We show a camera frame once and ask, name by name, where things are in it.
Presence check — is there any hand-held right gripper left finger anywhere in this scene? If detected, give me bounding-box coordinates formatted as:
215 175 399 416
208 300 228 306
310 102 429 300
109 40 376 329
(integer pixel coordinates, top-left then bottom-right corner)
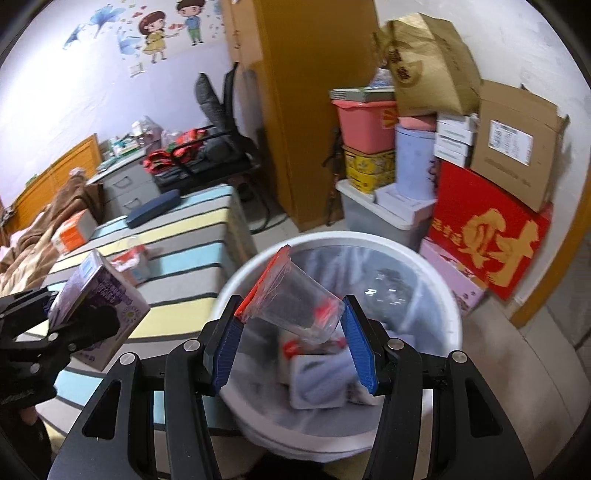
46 294 246 480

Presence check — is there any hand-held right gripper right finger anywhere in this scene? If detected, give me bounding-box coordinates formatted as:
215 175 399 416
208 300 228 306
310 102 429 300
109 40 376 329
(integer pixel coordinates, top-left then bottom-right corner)
342 294 539 480

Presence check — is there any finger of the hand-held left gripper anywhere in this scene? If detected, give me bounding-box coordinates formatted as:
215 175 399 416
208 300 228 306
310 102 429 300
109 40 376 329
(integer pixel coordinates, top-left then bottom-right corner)
41 305 122 366
0 288 60 344

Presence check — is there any purple carton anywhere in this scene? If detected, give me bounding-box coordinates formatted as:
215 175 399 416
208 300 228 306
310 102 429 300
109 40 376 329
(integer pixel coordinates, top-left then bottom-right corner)
47 249 151 372

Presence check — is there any clear plastic cup red-edged bag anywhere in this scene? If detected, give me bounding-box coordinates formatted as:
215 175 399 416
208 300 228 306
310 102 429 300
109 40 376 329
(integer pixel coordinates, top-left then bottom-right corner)
235 246 346 347

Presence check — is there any white trash bin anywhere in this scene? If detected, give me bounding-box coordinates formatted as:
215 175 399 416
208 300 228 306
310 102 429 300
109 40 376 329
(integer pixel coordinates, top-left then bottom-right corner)
217 231 463 455

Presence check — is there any red white packet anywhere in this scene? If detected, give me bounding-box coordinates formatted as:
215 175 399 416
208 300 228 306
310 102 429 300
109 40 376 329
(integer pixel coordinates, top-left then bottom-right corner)
278 333 308 370

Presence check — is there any brown fleece blanket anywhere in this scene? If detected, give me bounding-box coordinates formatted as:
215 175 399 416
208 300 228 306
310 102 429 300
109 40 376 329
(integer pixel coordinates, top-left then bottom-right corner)
0 173 105 296

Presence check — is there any orange white tissue pack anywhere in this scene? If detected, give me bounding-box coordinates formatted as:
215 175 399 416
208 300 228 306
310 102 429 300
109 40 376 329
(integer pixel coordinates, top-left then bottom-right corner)
52 210 99 256

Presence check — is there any striped tablecloth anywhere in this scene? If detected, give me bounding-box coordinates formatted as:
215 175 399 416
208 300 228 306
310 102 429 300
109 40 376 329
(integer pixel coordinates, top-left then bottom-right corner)
34 184 259 437

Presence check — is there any pink printed box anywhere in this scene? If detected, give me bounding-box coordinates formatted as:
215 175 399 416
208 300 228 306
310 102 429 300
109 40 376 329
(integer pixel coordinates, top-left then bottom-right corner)
419 237 489 317

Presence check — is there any dark blue glasses case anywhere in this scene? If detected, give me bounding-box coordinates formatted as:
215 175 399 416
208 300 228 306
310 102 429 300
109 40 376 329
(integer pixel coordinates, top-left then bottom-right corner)
126 189 182 228

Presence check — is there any grey storage bin white lid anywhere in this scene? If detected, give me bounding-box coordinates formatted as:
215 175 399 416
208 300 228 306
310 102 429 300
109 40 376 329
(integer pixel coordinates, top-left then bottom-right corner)
336 179 437 252

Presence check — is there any grey drawer cabinet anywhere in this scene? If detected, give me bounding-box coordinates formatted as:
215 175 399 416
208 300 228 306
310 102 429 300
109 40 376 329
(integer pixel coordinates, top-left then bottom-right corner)
88 150 162 222

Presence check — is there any wooden headboard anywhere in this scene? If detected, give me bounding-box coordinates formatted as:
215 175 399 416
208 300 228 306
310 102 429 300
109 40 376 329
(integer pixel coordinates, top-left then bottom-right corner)
0 134 103 234

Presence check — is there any red gift box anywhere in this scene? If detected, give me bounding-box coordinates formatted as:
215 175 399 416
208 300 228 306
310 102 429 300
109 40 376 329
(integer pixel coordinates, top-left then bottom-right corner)
428 161 554 302

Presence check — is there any yellow printed box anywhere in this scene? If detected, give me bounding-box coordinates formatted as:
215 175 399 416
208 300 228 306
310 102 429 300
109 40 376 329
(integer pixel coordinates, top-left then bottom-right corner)
342 145 398 191

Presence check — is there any pile of medicine boxes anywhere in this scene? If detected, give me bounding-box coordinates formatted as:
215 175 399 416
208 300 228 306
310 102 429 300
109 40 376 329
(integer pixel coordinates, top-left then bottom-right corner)
108 117 162 158

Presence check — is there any light blue bucket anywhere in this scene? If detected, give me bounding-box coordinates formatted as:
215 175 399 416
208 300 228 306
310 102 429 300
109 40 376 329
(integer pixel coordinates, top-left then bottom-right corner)
394 124 438 201

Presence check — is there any black chair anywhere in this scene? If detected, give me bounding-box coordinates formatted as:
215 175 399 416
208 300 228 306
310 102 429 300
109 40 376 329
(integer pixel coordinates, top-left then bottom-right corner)
152 62 273 232

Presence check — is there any red plaid cloth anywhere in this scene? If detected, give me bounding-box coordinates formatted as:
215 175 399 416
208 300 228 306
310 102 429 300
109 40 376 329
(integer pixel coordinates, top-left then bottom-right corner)
144 128 208 174

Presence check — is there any pink plastic bin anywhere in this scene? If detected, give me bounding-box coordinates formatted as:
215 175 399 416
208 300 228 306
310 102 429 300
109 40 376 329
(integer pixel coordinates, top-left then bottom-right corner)
332 98 400 153

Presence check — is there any stack of white boxes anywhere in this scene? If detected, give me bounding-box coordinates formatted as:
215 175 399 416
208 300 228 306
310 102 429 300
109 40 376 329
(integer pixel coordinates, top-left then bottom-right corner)
434 112 480 168

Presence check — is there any pink lid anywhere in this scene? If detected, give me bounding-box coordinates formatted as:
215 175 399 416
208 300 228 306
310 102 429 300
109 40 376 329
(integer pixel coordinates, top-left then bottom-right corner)
398 114 437 132

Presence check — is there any wooden wardrobe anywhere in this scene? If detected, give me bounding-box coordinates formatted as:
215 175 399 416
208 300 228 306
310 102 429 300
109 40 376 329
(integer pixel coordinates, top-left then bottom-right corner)
221 0 393 232

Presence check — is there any cardboard box white label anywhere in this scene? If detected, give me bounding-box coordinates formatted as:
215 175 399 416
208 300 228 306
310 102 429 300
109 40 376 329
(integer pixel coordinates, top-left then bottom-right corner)
470 79 570 213

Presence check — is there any dark grey quilted cushion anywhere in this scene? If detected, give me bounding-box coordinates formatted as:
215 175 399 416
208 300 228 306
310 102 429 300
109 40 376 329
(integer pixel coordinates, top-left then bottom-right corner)
194 72 232 134

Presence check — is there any grey tray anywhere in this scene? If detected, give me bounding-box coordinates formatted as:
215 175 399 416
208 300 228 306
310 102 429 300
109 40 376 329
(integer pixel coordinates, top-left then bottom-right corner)
329 87 397 103

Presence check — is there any brown paper bag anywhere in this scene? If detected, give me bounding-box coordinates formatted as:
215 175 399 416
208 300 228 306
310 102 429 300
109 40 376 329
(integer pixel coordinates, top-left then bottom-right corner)
373 13 483 117

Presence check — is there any cartoon wall sticker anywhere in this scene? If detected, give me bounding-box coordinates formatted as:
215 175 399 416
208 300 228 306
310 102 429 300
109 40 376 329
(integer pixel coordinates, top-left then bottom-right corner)
62 0 222 77

